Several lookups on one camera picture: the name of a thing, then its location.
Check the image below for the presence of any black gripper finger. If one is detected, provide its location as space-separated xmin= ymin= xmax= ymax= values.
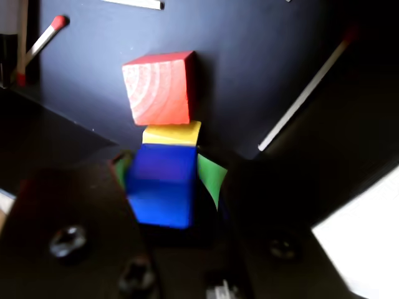
xmin=197 ymin=153 xmax=355 ymax=299
xmin=0 ymin=151 xmax=163 ymax=299

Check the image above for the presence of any blue wooden cube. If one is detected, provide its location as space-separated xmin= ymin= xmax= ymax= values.
xmin=125 ymin=143 xmax=200 ymax=230

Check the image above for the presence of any yellow wooden cube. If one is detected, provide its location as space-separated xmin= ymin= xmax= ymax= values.
xmin=142 ymin=120 xmax=203 ymax=147

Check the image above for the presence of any red wooden cube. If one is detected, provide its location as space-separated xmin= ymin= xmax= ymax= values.
xmin=122 ymin=50 xmax=198 ymax=126

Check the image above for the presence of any black open cardboard box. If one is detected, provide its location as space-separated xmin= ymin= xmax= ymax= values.
xmin=0 ymin=0 xmax=399 ymax=231

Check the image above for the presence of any red-tipped wooden match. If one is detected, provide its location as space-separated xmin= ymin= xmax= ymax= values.
xmin=24 ymin=14 xmax=70 ymax=65
xmin=14 ymin=0 xmax=29 ymax=87
xmin=257 ymin=26 xmax=359 ymax=153

